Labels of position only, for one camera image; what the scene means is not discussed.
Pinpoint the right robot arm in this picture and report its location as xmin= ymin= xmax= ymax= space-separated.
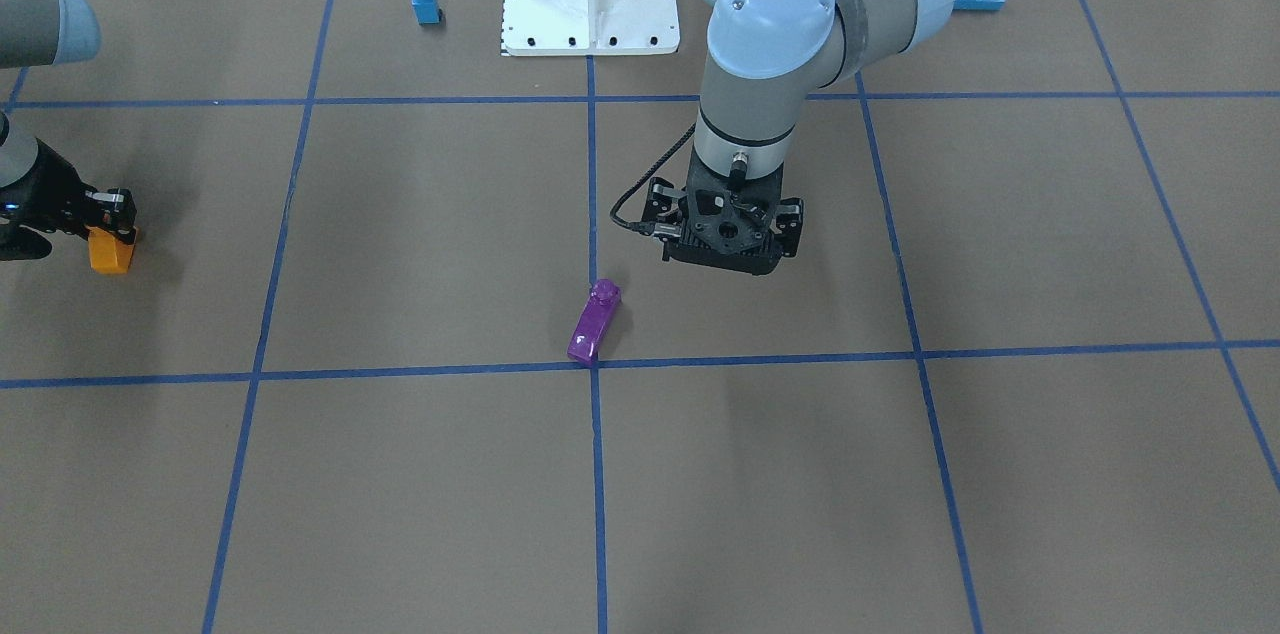
xmin=1 ymin=0 xmax=138 ymax=275

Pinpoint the purple trapezoid block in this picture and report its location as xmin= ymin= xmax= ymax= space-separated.
xmin=566 ymin=278 xmax=622 ymax=365

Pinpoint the orange trapezoid block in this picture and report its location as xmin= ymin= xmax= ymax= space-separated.
xmin=87 ymin=228 xmax=134 ymax=275

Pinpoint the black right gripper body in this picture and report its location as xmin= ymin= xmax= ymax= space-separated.
xmin=1 ymin=140 xmax=137 ymax=261

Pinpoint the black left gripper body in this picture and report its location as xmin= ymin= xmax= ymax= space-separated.
xmin=641 ymin=163 xmax=805 ymax=277

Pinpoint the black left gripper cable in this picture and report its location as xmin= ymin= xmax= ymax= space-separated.
xmin=609 ymin=119 xmax=699 ymax=237

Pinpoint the small blue block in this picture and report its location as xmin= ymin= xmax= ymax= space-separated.
xmin=410 ymin=0 xmax=443 ymax=26

